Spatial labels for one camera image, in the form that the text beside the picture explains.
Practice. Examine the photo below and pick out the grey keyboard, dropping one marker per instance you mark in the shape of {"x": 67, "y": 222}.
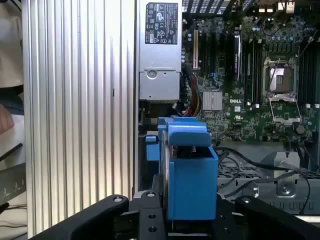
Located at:
{"x": 12, "y": 182}

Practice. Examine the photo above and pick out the dark grey PC case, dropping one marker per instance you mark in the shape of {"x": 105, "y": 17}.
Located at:
{"x": 250, "y": 150}

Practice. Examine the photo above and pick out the silver power supply unit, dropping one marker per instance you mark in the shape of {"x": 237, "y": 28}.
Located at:
{"x": 160, "y": 82}

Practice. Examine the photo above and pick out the green motherboard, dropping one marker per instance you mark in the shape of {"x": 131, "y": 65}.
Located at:
{"x": 240, "y": 120}

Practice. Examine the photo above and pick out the cream expansion slot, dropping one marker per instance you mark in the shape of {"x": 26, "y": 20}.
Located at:
{"x": 195, "y": 50}

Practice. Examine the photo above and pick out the thin metal locking lever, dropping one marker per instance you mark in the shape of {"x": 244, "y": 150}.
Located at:
{"x": 305, "y": 47}
{"x": 274, "y": 72}

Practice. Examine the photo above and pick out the person in pale shirt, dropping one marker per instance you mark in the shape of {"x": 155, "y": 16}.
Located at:
{"x": 10, "y": 50}

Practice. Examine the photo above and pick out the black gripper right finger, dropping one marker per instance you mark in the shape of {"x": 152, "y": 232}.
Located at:
{"x": 275, "y": 222}

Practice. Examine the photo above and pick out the hard disk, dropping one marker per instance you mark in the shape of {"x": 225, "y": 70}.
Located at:
{"x": 192, "y": 185}

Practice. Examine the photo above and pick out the person's bare hand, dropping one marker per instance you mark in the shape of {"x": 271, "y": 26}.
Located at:
{"x": 6, "y": 120}

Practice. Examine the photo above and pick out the black RAM slot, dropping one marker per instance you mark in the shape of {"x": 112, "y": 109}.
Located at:
{"x": 248, "y": 75}
{"x": 305, "y": 80}
{"x": 316, "y": 75}
{"x": 257, "y": 75}

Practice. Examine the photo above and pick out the metal socket cover frame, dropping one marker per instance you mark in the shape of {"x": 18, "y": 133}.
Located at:
{"x": 286, "y": 120}

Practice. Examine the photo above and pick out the CPU socket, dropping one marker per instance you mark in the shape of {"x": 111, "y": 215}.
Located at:
{"x": 281, "y": 81}

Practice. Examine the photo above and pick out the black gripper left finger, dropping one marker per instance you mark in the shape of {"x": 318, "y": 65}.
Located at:
{"x": 147, "y": 217}

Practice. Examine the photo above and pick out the silver finned chipset heatsink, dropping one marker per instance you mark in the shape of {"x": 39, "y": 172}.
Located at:
{"x": 212, "y": 101}

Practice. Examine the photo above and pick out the grey metal disk bay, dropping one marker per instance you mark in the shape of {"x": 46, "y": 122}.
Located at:
{"x": 287, "y": 190}

